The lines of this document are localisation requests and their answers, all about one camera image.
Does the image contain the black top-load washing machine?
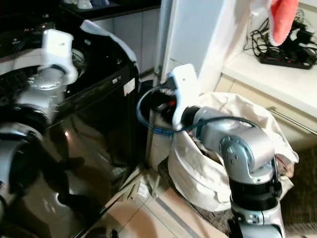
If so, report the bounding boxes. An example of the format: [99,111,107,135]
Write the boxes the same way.
[0,10,142,238]

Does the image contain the white fabric laundry bag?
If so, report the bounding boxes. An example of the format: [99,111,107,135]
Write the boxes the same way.
[168,92,299,214]

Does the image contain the grey cabinet with dark top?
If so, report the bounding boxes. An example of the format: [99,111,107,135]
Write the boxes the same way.
[62,0,163,75]

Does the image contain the white cabinet with shelf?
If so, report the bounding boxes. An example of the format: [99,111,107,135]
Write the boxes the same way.
[149,0,317,152]

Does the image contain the black power strip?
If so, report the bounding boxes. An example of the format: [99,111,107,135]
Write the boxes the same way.
[258,46,317,70]

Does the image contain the small white object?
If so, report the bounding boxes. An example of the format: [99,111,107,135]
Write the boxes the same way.
[63,0,95,10]

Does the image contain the red and white cloth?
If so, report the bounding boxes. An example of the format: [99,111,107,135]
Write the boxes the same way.
[253,0,300,46]

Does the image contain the black and blue wrist cable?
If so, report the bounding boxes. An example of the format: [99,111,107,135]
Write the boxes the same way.
[136,87,184,139]

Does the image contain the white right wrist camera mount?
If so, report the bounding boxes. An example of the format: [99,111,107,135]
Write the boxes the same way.
[166,63,200,130]

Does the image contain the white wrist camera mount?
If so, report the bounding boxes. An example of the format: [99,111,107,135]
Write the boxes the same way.
[41,29,79,82]
[166,63,200,130]

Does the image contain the tangled black power cables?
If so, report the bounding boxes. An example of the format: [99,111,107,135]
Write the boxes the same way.
[244,17,317,56]

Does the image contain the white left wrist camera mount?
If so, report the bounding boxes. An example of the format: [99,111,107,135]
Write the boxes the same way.
[41,29,79,82]

